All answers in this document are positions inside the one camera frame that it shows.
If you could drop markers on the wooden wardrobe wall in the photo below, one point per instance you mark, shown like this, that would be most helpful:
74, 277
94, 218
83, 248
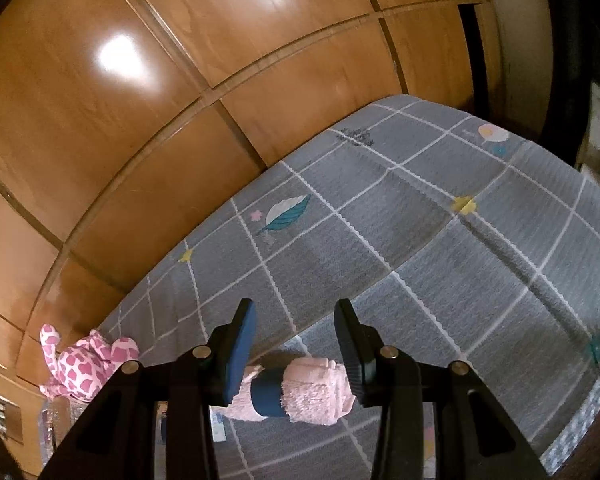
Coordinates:
125, 123

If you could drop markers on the blue Tempo tissue pack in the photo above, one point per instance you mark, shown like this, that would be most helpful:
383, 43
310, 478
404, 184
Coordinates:
217, 425

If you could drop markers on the ornate silver tissue box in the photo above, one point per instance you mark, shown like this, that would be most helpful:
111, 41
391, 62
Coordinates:
55, 420

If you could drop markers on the pink spotted plush toy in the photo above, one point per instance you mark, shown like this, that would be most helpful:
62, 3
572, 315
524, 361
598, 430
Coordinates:
80, 371

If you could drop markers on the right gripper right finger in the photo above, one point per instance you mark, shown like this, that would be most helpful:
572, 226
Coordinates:
474, 437

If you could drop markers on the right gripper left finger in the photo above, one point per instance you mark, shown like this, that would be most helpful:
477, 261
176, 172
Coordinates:
115, 436

